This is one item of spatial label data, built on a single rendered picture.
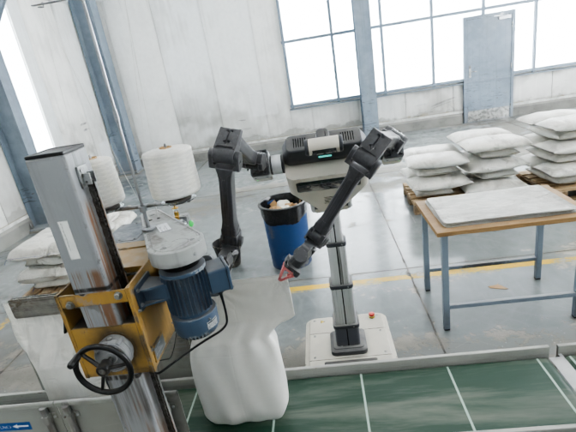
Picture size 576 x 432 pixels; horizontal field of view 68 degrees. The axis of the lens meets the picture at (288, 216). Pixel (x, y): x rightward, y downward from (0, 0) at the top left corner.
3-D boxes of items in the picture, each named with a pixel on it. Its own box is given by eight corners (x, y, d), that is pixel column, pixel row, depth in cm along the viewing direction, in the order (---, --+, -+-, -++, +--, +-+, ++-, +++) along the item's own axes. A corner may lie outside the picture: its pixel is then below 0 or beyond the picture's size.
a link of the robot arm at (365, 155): (396, 140, 137) (370, 123, 139) (371, 174, 142) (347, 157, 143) (410, 137, 178) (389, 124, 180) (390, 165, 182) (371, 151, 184)
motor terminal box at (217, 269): (229, 283, 152) (222, 254, 148) (236, 295, 143) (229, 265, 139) (206, 290, 149) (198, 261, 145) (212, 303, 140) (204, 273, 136)
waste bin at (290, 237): (315, 247, 449) (308, 189, 427) (316, 270, 401) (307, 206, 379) (271, 253, 454) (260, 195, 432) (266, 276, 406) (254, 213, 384)
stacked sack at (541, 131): (562, 128, 507) (562, 118, 503) (600, 138, 445) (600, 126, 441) (526, 134, 510) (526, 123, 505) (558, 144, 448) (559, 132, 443)
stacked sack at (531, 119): (573, 116, 505) (573, 105, 500) (595, 121, 465) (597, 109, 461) (514, 123, 512) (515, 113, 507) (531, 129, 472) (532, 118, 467)
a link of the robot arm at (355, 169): (384, 159, 144) (358, 142, 146) (379, 165, 140) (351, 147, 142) (328, 244, 170) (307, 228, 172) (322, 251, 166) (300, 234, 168)
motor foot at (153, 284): (180, 290, 144) (173, 267, 141) (169, 309, 132) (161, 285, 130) (153, 292, 144) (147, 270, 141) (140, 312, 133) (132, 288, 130)
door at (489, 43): (511, 116, 913) (514, 9, 841) (513, 117, 904) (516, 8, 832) (463, 123, 923) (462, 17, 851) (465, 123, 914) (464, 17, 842)
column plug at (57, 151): (85, 146, 124) (84, 142, 124) (63, 154, 113) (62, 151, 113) (49, 151, 126) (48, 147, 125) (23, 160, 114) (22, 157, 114)
